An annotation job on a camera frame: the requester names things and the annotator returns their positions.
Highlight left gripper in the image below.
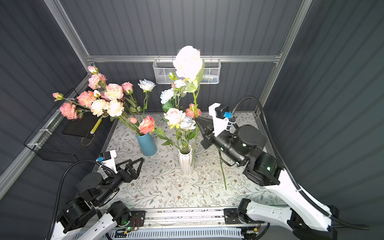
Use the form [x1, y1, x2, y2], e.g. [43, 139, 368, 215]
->
[95, 156, 143, 207]

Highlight coral spray rose stem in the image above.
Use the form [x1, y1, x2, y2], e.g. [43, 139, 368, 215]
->
[186, 104, 202, 119]

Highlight pale blue white rose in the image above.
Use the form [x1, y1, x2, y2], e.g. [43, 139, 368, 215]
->
[179, 116, 197, 154]

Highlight blue ceramic vase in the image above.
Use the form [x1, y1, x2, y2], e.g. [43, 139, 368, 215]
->
[136, 133, 157, 157]

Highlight cream pink peony stem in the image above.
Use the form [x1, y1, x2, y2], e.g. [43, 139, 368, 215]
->
[164, 108, 186, 151]

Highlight white ribbed vase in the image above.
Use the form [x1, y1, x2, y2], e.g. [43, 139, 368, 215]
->
[179, 147, 194, 176]

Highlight coral red rose stem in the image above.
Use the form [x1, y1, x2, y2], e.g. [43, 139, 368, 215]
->
[138, 116, 181, 150]

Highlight cream double peony stem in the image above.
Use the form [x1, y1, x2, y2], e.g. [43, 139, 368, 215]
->
[90, 99, 141, 136]

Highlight peach red-edged rose stem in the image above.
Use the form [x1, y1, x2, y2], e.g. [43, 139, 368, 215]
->
[218, 148, 227, 190]

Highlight large white peony stem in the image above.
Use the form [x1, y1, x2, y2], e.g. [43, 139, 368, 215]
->
[173, 46, 205, 162]

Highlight single pink rose stem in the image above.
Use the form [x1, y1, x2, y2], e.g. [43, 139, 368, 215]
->
[122, 82, 143, 136]

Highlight pink spray rose stem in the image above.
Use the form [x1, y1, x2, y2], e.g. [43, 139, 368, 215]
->
[53, 91, 98, 120]

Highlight pink multi-bloom rose stem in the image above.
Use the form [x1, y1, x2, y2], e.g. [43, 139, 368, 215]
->
[88, 66, 107, 90]

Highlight white green flower stem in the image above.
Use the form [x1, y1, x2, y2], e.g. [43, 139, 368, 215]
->
[160, 72, 187, 113]

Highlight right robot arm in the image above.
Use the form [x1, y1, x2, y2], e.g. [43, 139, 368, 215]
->
[196, 118, 338, 240]

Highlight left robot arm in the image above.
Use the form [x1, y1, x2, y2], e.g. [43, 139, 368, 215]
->
[47, 157, 144, 240]

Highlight floral table mat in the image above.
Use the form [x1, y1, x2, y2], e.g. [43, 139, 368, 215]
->
[81, 112, 287, 210]

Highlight yellow marker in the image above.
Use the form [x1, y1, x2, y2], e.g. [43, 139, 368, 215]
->
[90, 117, 103, 135]

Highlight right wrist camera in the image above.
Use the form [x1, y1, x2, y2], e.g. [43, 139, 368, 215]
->
[209, 103, 232, 137]

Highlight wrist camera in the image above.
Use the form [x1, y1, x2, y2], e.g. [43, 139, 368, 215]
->
[209, 103, 232, 137]
[96, 150, 118, 174]

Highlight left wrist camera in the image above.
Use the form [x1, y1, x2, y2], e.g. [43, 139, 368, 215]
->
[96, 150, 118, 174]

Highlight left black cable conduit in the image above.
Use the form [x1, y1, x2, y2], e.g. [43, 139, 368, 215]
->
[46, 159, 116, 240]

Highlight black cable conduit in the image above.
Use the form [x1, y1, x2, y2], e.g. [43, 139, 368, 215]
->
[46, 159, 116, 240]
[229, 95, 370, 231]

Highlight white wire basket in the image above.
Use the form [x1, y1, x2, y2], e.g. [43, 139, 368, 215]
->
[153, 59, 222, 85]

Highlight black wire basket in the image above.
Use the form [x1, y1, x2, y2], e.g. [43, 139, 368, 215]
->
[24, 109, 113, 163]

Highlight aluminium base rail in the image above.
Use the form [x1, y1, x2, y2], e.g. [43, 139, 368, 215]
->
[62, 205, 304, 232]

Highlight right black cable conduit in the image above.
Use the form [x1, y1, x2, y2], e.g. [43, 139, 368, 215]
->
[229, 95, 370, 231]

